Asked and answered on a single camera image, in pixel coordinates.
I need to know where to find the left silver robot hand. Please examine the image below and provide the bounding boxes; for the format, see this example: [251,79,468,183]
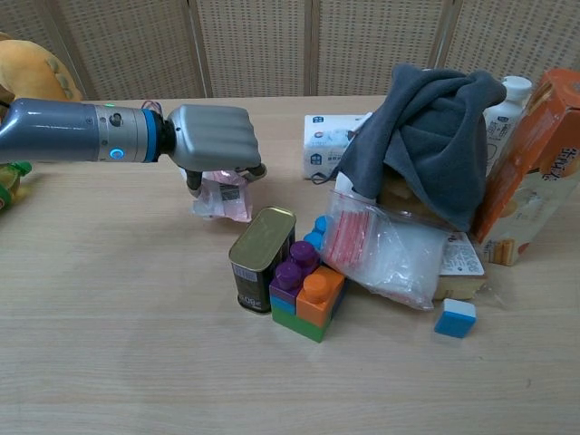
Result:
[164,104,269,198]

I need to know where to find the pink transparent plastic bag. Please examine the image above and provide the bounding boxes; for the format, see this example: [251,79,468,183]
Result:
[189,169,255,225]

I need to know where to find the woven folding screen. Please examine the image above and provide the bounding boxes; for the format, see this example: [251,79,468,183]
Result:
[0,0,580,102]

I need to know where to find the white tissue pack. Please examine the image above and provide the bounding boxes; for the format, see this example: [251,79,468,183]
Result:
[302,113,375,180]

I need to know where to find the gold tin can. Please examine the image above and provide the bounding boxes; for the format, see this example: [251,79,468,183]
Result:
[227,206,298,315]

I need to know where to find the white paper packet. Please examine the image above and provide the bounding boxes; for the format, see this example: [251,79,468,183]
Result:
[334,171,358,197]

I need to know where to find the light blue toy block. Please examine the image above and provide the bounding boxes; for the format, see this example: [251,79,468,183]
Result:
[302,214,339,265]

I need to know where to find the purple orange toy block stack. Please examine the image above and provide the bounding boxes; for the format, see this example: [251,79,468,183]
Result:
[268,240,348,344]

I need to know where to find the yellow plush toy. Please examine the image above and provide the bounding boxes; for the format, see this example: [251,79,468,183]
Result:
[0,31,85,104]

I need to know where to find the green tea bottle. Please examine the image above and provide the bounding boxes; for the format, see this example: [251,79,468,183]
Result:
[0,160,34,215]

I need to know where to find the clear zip bag red strips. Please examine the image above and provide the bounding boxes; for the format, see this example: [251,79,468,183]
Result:
[322,187,449,313]

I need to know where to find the grey cloth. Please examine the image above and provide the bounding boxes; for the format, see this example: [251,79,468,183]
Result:
[309,63,508,234]

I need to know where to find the white bottle with white cap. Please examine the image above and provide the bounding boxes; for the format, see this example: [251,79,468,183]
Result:
[481,75,534,179]

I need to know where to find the blue white eraser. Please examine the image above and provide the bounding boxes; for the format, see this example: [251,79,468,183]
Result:
[432,297,479,341]

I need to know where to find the orange cardboard snack box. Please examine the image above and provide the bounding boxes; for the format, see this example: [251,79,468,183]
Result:
[470,67,580,266]

